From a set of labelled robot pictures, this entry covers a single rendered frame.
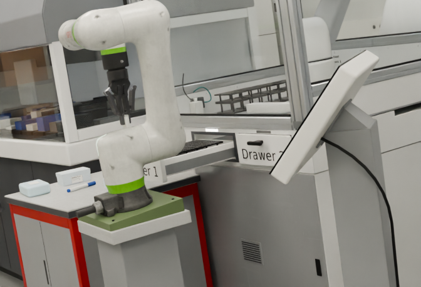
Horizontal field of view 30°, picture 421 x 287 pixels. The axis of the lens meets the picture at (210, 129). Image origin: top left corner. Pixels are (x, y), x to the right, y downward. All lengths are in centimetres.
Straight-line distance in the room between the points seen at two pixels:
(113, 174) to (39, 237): 77
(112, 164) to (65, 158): 115
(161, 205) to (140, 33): 55
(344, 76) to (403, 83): 114
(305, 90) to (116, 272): 85
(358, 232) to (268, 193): 82
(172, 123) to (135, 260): 45
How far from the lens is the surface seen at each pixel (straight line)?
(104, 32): 234
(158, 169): 276
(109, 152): 249
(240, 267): 311
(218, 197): 310
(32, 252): 332
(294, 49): 259
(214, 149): 289
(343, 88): 182
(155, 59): 243
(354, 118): 203
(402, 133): 293
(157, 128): 252
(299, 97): 261
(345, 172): 204
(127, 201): 252
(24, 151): 407
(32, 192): 326
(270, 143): 274
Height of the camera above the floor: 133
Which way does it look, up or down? 7 degrees down
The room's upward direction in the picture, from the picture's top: 9 degrees counter-clockwise
